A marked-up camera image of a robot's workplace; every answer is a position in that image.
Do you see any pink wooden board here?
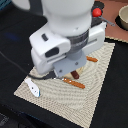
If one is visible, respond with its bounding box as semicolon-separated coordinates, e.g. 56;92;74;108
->
96;0;128;44

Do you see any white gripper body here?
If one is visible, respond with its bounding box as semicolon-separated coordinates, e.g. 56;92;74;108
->
29;22;106;77

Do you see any orange handled toy fork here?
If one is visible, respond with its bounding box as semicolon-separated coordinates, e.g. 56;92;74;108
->
62;78;85;89

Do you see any orange handled toy knife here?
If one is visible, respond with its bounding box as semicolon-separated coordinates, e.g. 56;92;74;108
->
86;56;98;62

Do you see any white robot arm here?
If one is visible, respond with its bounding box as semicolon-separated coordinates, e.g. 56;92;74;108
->
12;0;106;77

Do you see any white toy fish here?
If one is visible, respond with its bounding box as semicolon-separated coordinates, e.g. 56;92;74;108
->
25;78;40;97

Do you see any brown toy sausage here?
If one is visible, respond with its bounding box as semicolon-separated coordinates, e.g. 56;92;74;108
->
71;70;79;79

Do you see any grey toy frying pan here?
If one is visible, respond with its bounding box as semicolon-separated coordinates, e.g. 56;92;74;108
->
91;1;114;26

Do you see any beige bowl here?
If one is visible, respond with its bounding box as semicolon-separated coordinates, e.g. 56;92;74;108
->
119;5;128;30

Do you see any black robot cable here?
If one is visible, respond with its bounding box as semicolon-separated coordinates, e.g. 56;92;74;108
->
0;49;56;80

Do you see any beige woven placemat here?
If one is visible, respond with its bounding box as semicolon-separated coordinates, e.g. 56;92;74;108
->
14;42;115;128

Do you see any red toy tomato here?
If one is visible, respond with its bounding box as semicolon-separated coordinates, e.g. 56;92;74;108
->
92;8;102;17

